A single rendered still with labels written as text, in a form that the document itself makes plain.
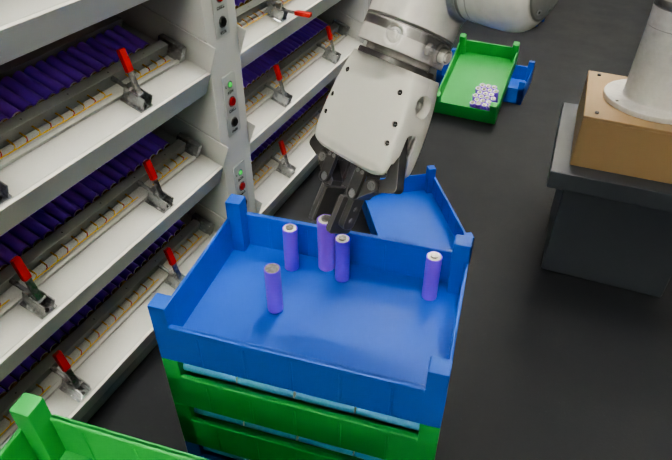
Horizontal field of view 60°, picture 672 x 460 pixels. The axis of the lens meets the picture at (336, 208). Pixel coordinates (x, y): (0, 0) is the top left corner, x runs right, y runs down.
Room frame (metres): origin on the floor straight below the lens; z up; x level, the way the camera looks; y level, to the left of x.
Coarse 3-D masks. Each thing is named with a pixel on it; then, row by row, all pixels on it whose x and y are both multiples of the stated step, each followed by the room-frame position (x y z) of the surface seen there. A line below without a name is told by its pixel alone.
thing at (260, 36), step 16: (304, 0) 1.32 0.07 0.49; (320, 0) 1.34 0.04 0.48; (336, 0) 1.45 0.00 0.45; (288, 16) 1.23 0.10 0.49; (240, 32) 1.03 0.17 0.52; (256, 32) 1.12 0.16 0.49; (272, 32) 1.14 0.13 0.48; (288, 32) 1.22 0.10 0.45; (240, 48) 1.03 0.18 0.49; (256, 48) 1.09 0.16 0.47
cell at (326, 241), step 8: (320, 216) 0.46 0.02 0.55; (328, 216) 0.46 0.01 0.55; (320, 224) 0.45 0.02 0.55; (320, 232) 0.45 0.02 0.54; (328, 232) 0.45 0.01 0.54; (320, 240) 0.45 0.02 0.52; (328, 240) 0.45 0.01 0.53; (320, 248) 0.45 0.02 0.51; (328, 248) 0.45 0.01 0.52; (320, 256) 0.45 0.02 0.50; (328, 256) 0.45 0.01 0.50; (320, 264) 0.45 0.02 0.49; (328, 264) 0.45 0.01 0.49
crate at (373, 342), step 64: (256, 256) 0.56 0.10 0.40; (384, 256) 0.53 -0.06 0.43; (448, 256) 0.51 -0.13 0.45; (192, 320) 0.45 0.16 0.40; (256, 320) 0.45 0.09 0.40; (320, 320) 0.45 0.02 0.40; (384, 320) 0.45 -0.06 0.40; (448, 320) 0.45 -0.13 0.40; (320, 384) 0.35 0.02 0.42; (384, 384) 0.33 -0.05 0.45; (448, 384) 0.32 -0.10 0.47
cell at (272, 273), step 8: (272, 264) 0.47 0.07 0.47; (264, 272) 0.46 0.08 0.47; (272, 272) 0.46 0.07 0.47; (280, 272) 0.47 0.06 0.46; (272, 280) 0.46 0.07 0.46; (280, 280) 0.46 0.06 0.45; (272, 288) 0.46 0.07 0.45; (280, 288) 0.46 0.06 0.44; (272, 296) 0.46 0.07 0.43; (280, 296) 0.46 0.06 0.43; (272, 304) 0.46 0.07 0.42; (280, 304) 0.46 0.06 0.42; (272, 312) 0.46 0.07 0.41
